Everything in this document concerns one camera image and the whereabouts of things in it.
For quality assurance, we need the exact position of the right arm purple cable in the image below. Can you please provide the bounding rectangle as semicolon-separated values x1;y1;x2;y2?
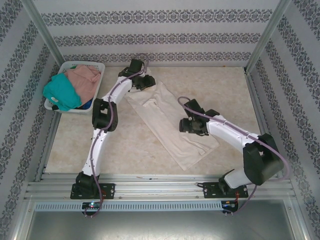
177;96;291;217

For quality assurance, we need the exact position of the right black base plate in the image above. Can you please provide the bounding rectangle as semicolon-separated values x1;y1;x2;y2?
202;181;249;200

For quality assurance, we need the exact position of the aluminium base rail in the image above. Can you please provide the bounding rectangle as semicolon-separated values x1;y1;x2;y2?
24;173;293;201

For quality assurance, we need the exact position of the white plastic laundry basket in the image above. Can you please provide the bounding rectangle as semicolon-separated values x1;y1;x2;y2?
44;61;106;116

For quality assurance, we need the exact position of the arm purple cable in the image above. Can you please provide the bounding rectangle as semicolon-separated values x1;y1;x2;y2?
177;96;291;217
84;52;150;218

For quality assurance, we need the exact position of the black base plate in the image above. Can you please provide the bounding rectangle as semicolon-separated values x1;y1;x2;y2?
202;181;249;200
70;183;116;200

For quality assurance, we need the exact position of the aluminium frame post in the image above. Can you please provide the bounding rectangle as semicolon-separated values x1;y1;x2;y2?
21;0;67;68
244;0;293;73

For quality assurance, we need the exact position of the left controller board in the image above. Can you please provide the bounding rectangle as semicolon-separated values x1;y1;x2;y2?
82;201;104;210

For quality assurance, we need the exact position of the blue t-shirt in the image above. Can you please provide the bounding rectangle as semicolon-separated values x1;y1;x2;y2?
79;99;95;110

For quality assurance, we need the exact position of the teal t-shirt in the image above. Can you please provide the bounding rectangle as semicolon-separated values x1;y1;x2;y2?
42;74;83;111

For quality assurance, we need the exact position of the white t-shirt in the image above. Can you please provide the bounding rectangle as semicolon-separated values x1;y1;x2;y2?
126;73;220;172

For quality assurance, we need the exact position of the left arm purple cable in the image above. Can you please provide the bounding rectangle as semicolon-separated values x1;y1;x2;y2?
84;52;150;218

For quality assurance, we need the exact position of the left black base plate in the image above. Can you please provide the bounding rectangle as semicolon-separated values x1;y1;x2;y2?
70;183;116;200

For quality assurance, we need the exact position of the aluminium side rail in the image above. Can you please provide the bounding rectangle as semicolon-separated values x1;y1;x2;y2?
34;109;62;181
244;71;285;180

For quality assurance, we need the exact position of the white slotted cable duct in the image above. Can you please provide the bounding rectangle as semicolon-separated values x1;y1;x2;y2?
34;201;225;212

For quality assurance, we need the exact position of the pink t-shirt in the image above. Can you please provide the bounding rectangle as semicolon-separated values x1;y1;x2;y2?
64;64;102;103

